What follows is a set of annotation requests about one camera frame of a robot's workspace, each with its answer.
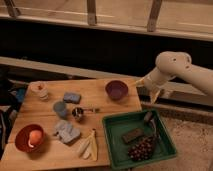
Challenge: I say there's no grey spoon in tray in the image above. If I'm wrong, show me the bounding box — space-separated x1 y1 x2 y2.
144 112 159 139

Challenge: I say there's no dark grape bunch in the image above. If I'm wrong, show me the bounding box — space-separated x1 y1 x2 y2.
128 136 156 161

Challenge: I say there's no red bowl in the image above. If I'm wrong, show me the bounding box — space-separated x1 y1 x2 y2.
15 124 45 153

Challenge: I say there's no blue sponge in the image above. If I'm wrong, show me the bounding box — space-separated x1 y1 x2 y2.
63 92 81 104

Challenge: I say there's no yellow banana peel toy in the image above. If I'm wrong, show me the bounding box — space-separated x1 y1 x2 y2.
77 129 98 161

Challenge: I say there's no orange egg-shaped toy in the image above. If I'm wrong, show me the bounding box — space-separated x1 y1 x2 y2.
28 130 42 148

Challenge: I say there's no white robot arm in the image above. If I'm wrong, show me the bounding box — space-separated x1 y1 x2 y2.
135 51 213 103

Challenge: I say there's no purple bowl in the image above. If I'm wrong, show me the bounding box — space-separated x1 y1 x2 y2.
105 80 128 100

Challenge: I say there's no blue plastic cup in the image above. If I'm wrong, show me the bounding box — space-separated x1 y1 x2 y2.
53 101 67 118

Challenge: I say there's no grey crumpled cloth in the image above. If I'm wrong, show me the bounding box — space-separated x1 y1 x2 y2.
53 120 81 144

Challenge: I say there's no green plastic tray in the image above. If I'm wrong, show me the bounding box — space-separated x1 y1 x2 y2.
102 109 177 170

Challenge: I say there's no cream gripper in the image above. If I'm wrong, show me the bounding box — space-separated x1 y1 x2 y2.
135 67 170 104

